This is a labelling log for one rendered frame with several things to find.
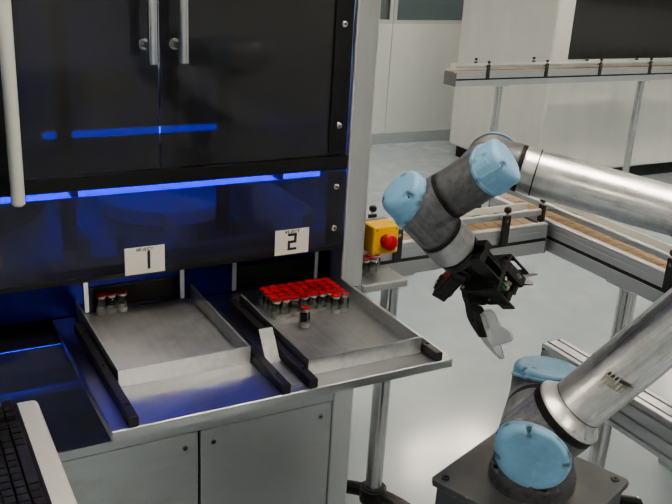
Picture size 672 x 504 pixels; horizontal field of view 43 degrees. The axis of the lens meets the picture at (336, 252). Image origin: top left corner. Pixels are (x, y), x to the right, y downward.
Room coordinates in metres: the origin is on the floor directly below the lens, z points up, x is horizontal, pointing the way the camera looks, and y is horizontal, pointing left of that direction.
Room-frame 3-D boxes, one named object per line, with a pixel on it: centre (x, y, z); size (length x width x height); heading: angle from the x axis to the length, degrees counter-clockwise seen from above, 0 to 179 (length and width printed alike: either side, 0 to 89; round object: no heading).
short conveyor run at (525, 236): (2.25, -0.28, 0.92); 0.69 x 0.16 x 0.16; 120
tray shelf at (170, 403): (1.61, 0.17, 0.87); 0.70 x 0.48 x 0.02; 120
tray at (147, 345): (1.59, 0.35, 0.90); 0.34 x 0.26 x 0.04; 30
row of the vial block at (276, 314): (1.75, 0.05, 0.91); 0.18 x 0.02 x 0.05; 120
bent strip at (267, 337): (1.48, 0.10, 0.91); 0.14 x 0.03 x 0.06; 30
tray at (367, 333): (1.67, 0.01, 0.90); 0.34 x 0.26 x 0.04; 30
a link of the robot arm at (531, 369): (1.29, -0.37, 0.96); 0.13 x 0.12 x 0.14; 163
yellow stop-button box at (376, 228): (1.98, -0.10, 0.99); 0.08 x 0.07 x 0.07; 30
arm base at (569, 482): (1.30, -0.37, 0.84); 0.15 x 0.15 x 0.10
